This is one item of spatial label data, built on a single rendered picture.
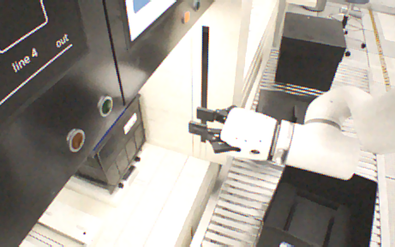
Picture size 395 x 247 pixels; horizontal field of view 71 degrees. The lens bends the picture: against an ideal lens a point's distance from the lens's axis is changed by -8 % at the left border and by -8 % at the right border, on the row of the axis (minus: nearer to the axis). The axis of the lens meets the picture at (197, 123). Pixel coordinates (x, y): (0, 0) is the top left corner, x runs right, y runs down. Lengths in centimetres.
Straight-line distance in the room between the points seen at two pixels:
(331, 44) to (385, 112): 96
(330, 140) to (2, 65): 52
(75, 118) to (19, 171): 7
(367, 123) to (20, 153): 43
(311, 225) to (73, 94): 87
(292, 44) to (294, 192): 66
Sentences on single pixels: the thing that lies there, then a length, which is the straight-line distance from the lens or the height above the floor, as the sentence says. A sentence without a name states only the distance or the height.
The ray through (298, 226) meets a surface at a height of 77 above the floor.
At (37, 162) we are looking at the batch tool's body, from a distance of 26.
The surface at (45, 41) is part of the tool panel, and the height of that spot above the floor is 153.
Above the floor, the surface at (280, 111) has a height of 86.
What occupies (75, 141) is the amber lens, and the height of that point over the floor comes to 143.
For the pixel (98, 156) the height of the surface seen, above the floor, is 110.
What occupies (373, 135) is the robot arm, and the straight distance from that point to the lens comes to 48.
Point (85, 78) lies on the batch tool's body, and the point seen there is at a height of 148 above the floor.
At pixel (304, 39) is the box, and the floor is 101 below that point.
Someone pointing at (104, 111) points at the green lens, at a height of 143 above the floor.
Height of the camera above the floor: 163
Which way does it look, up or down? 44 degrees down
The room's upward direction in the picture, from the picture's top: straight up
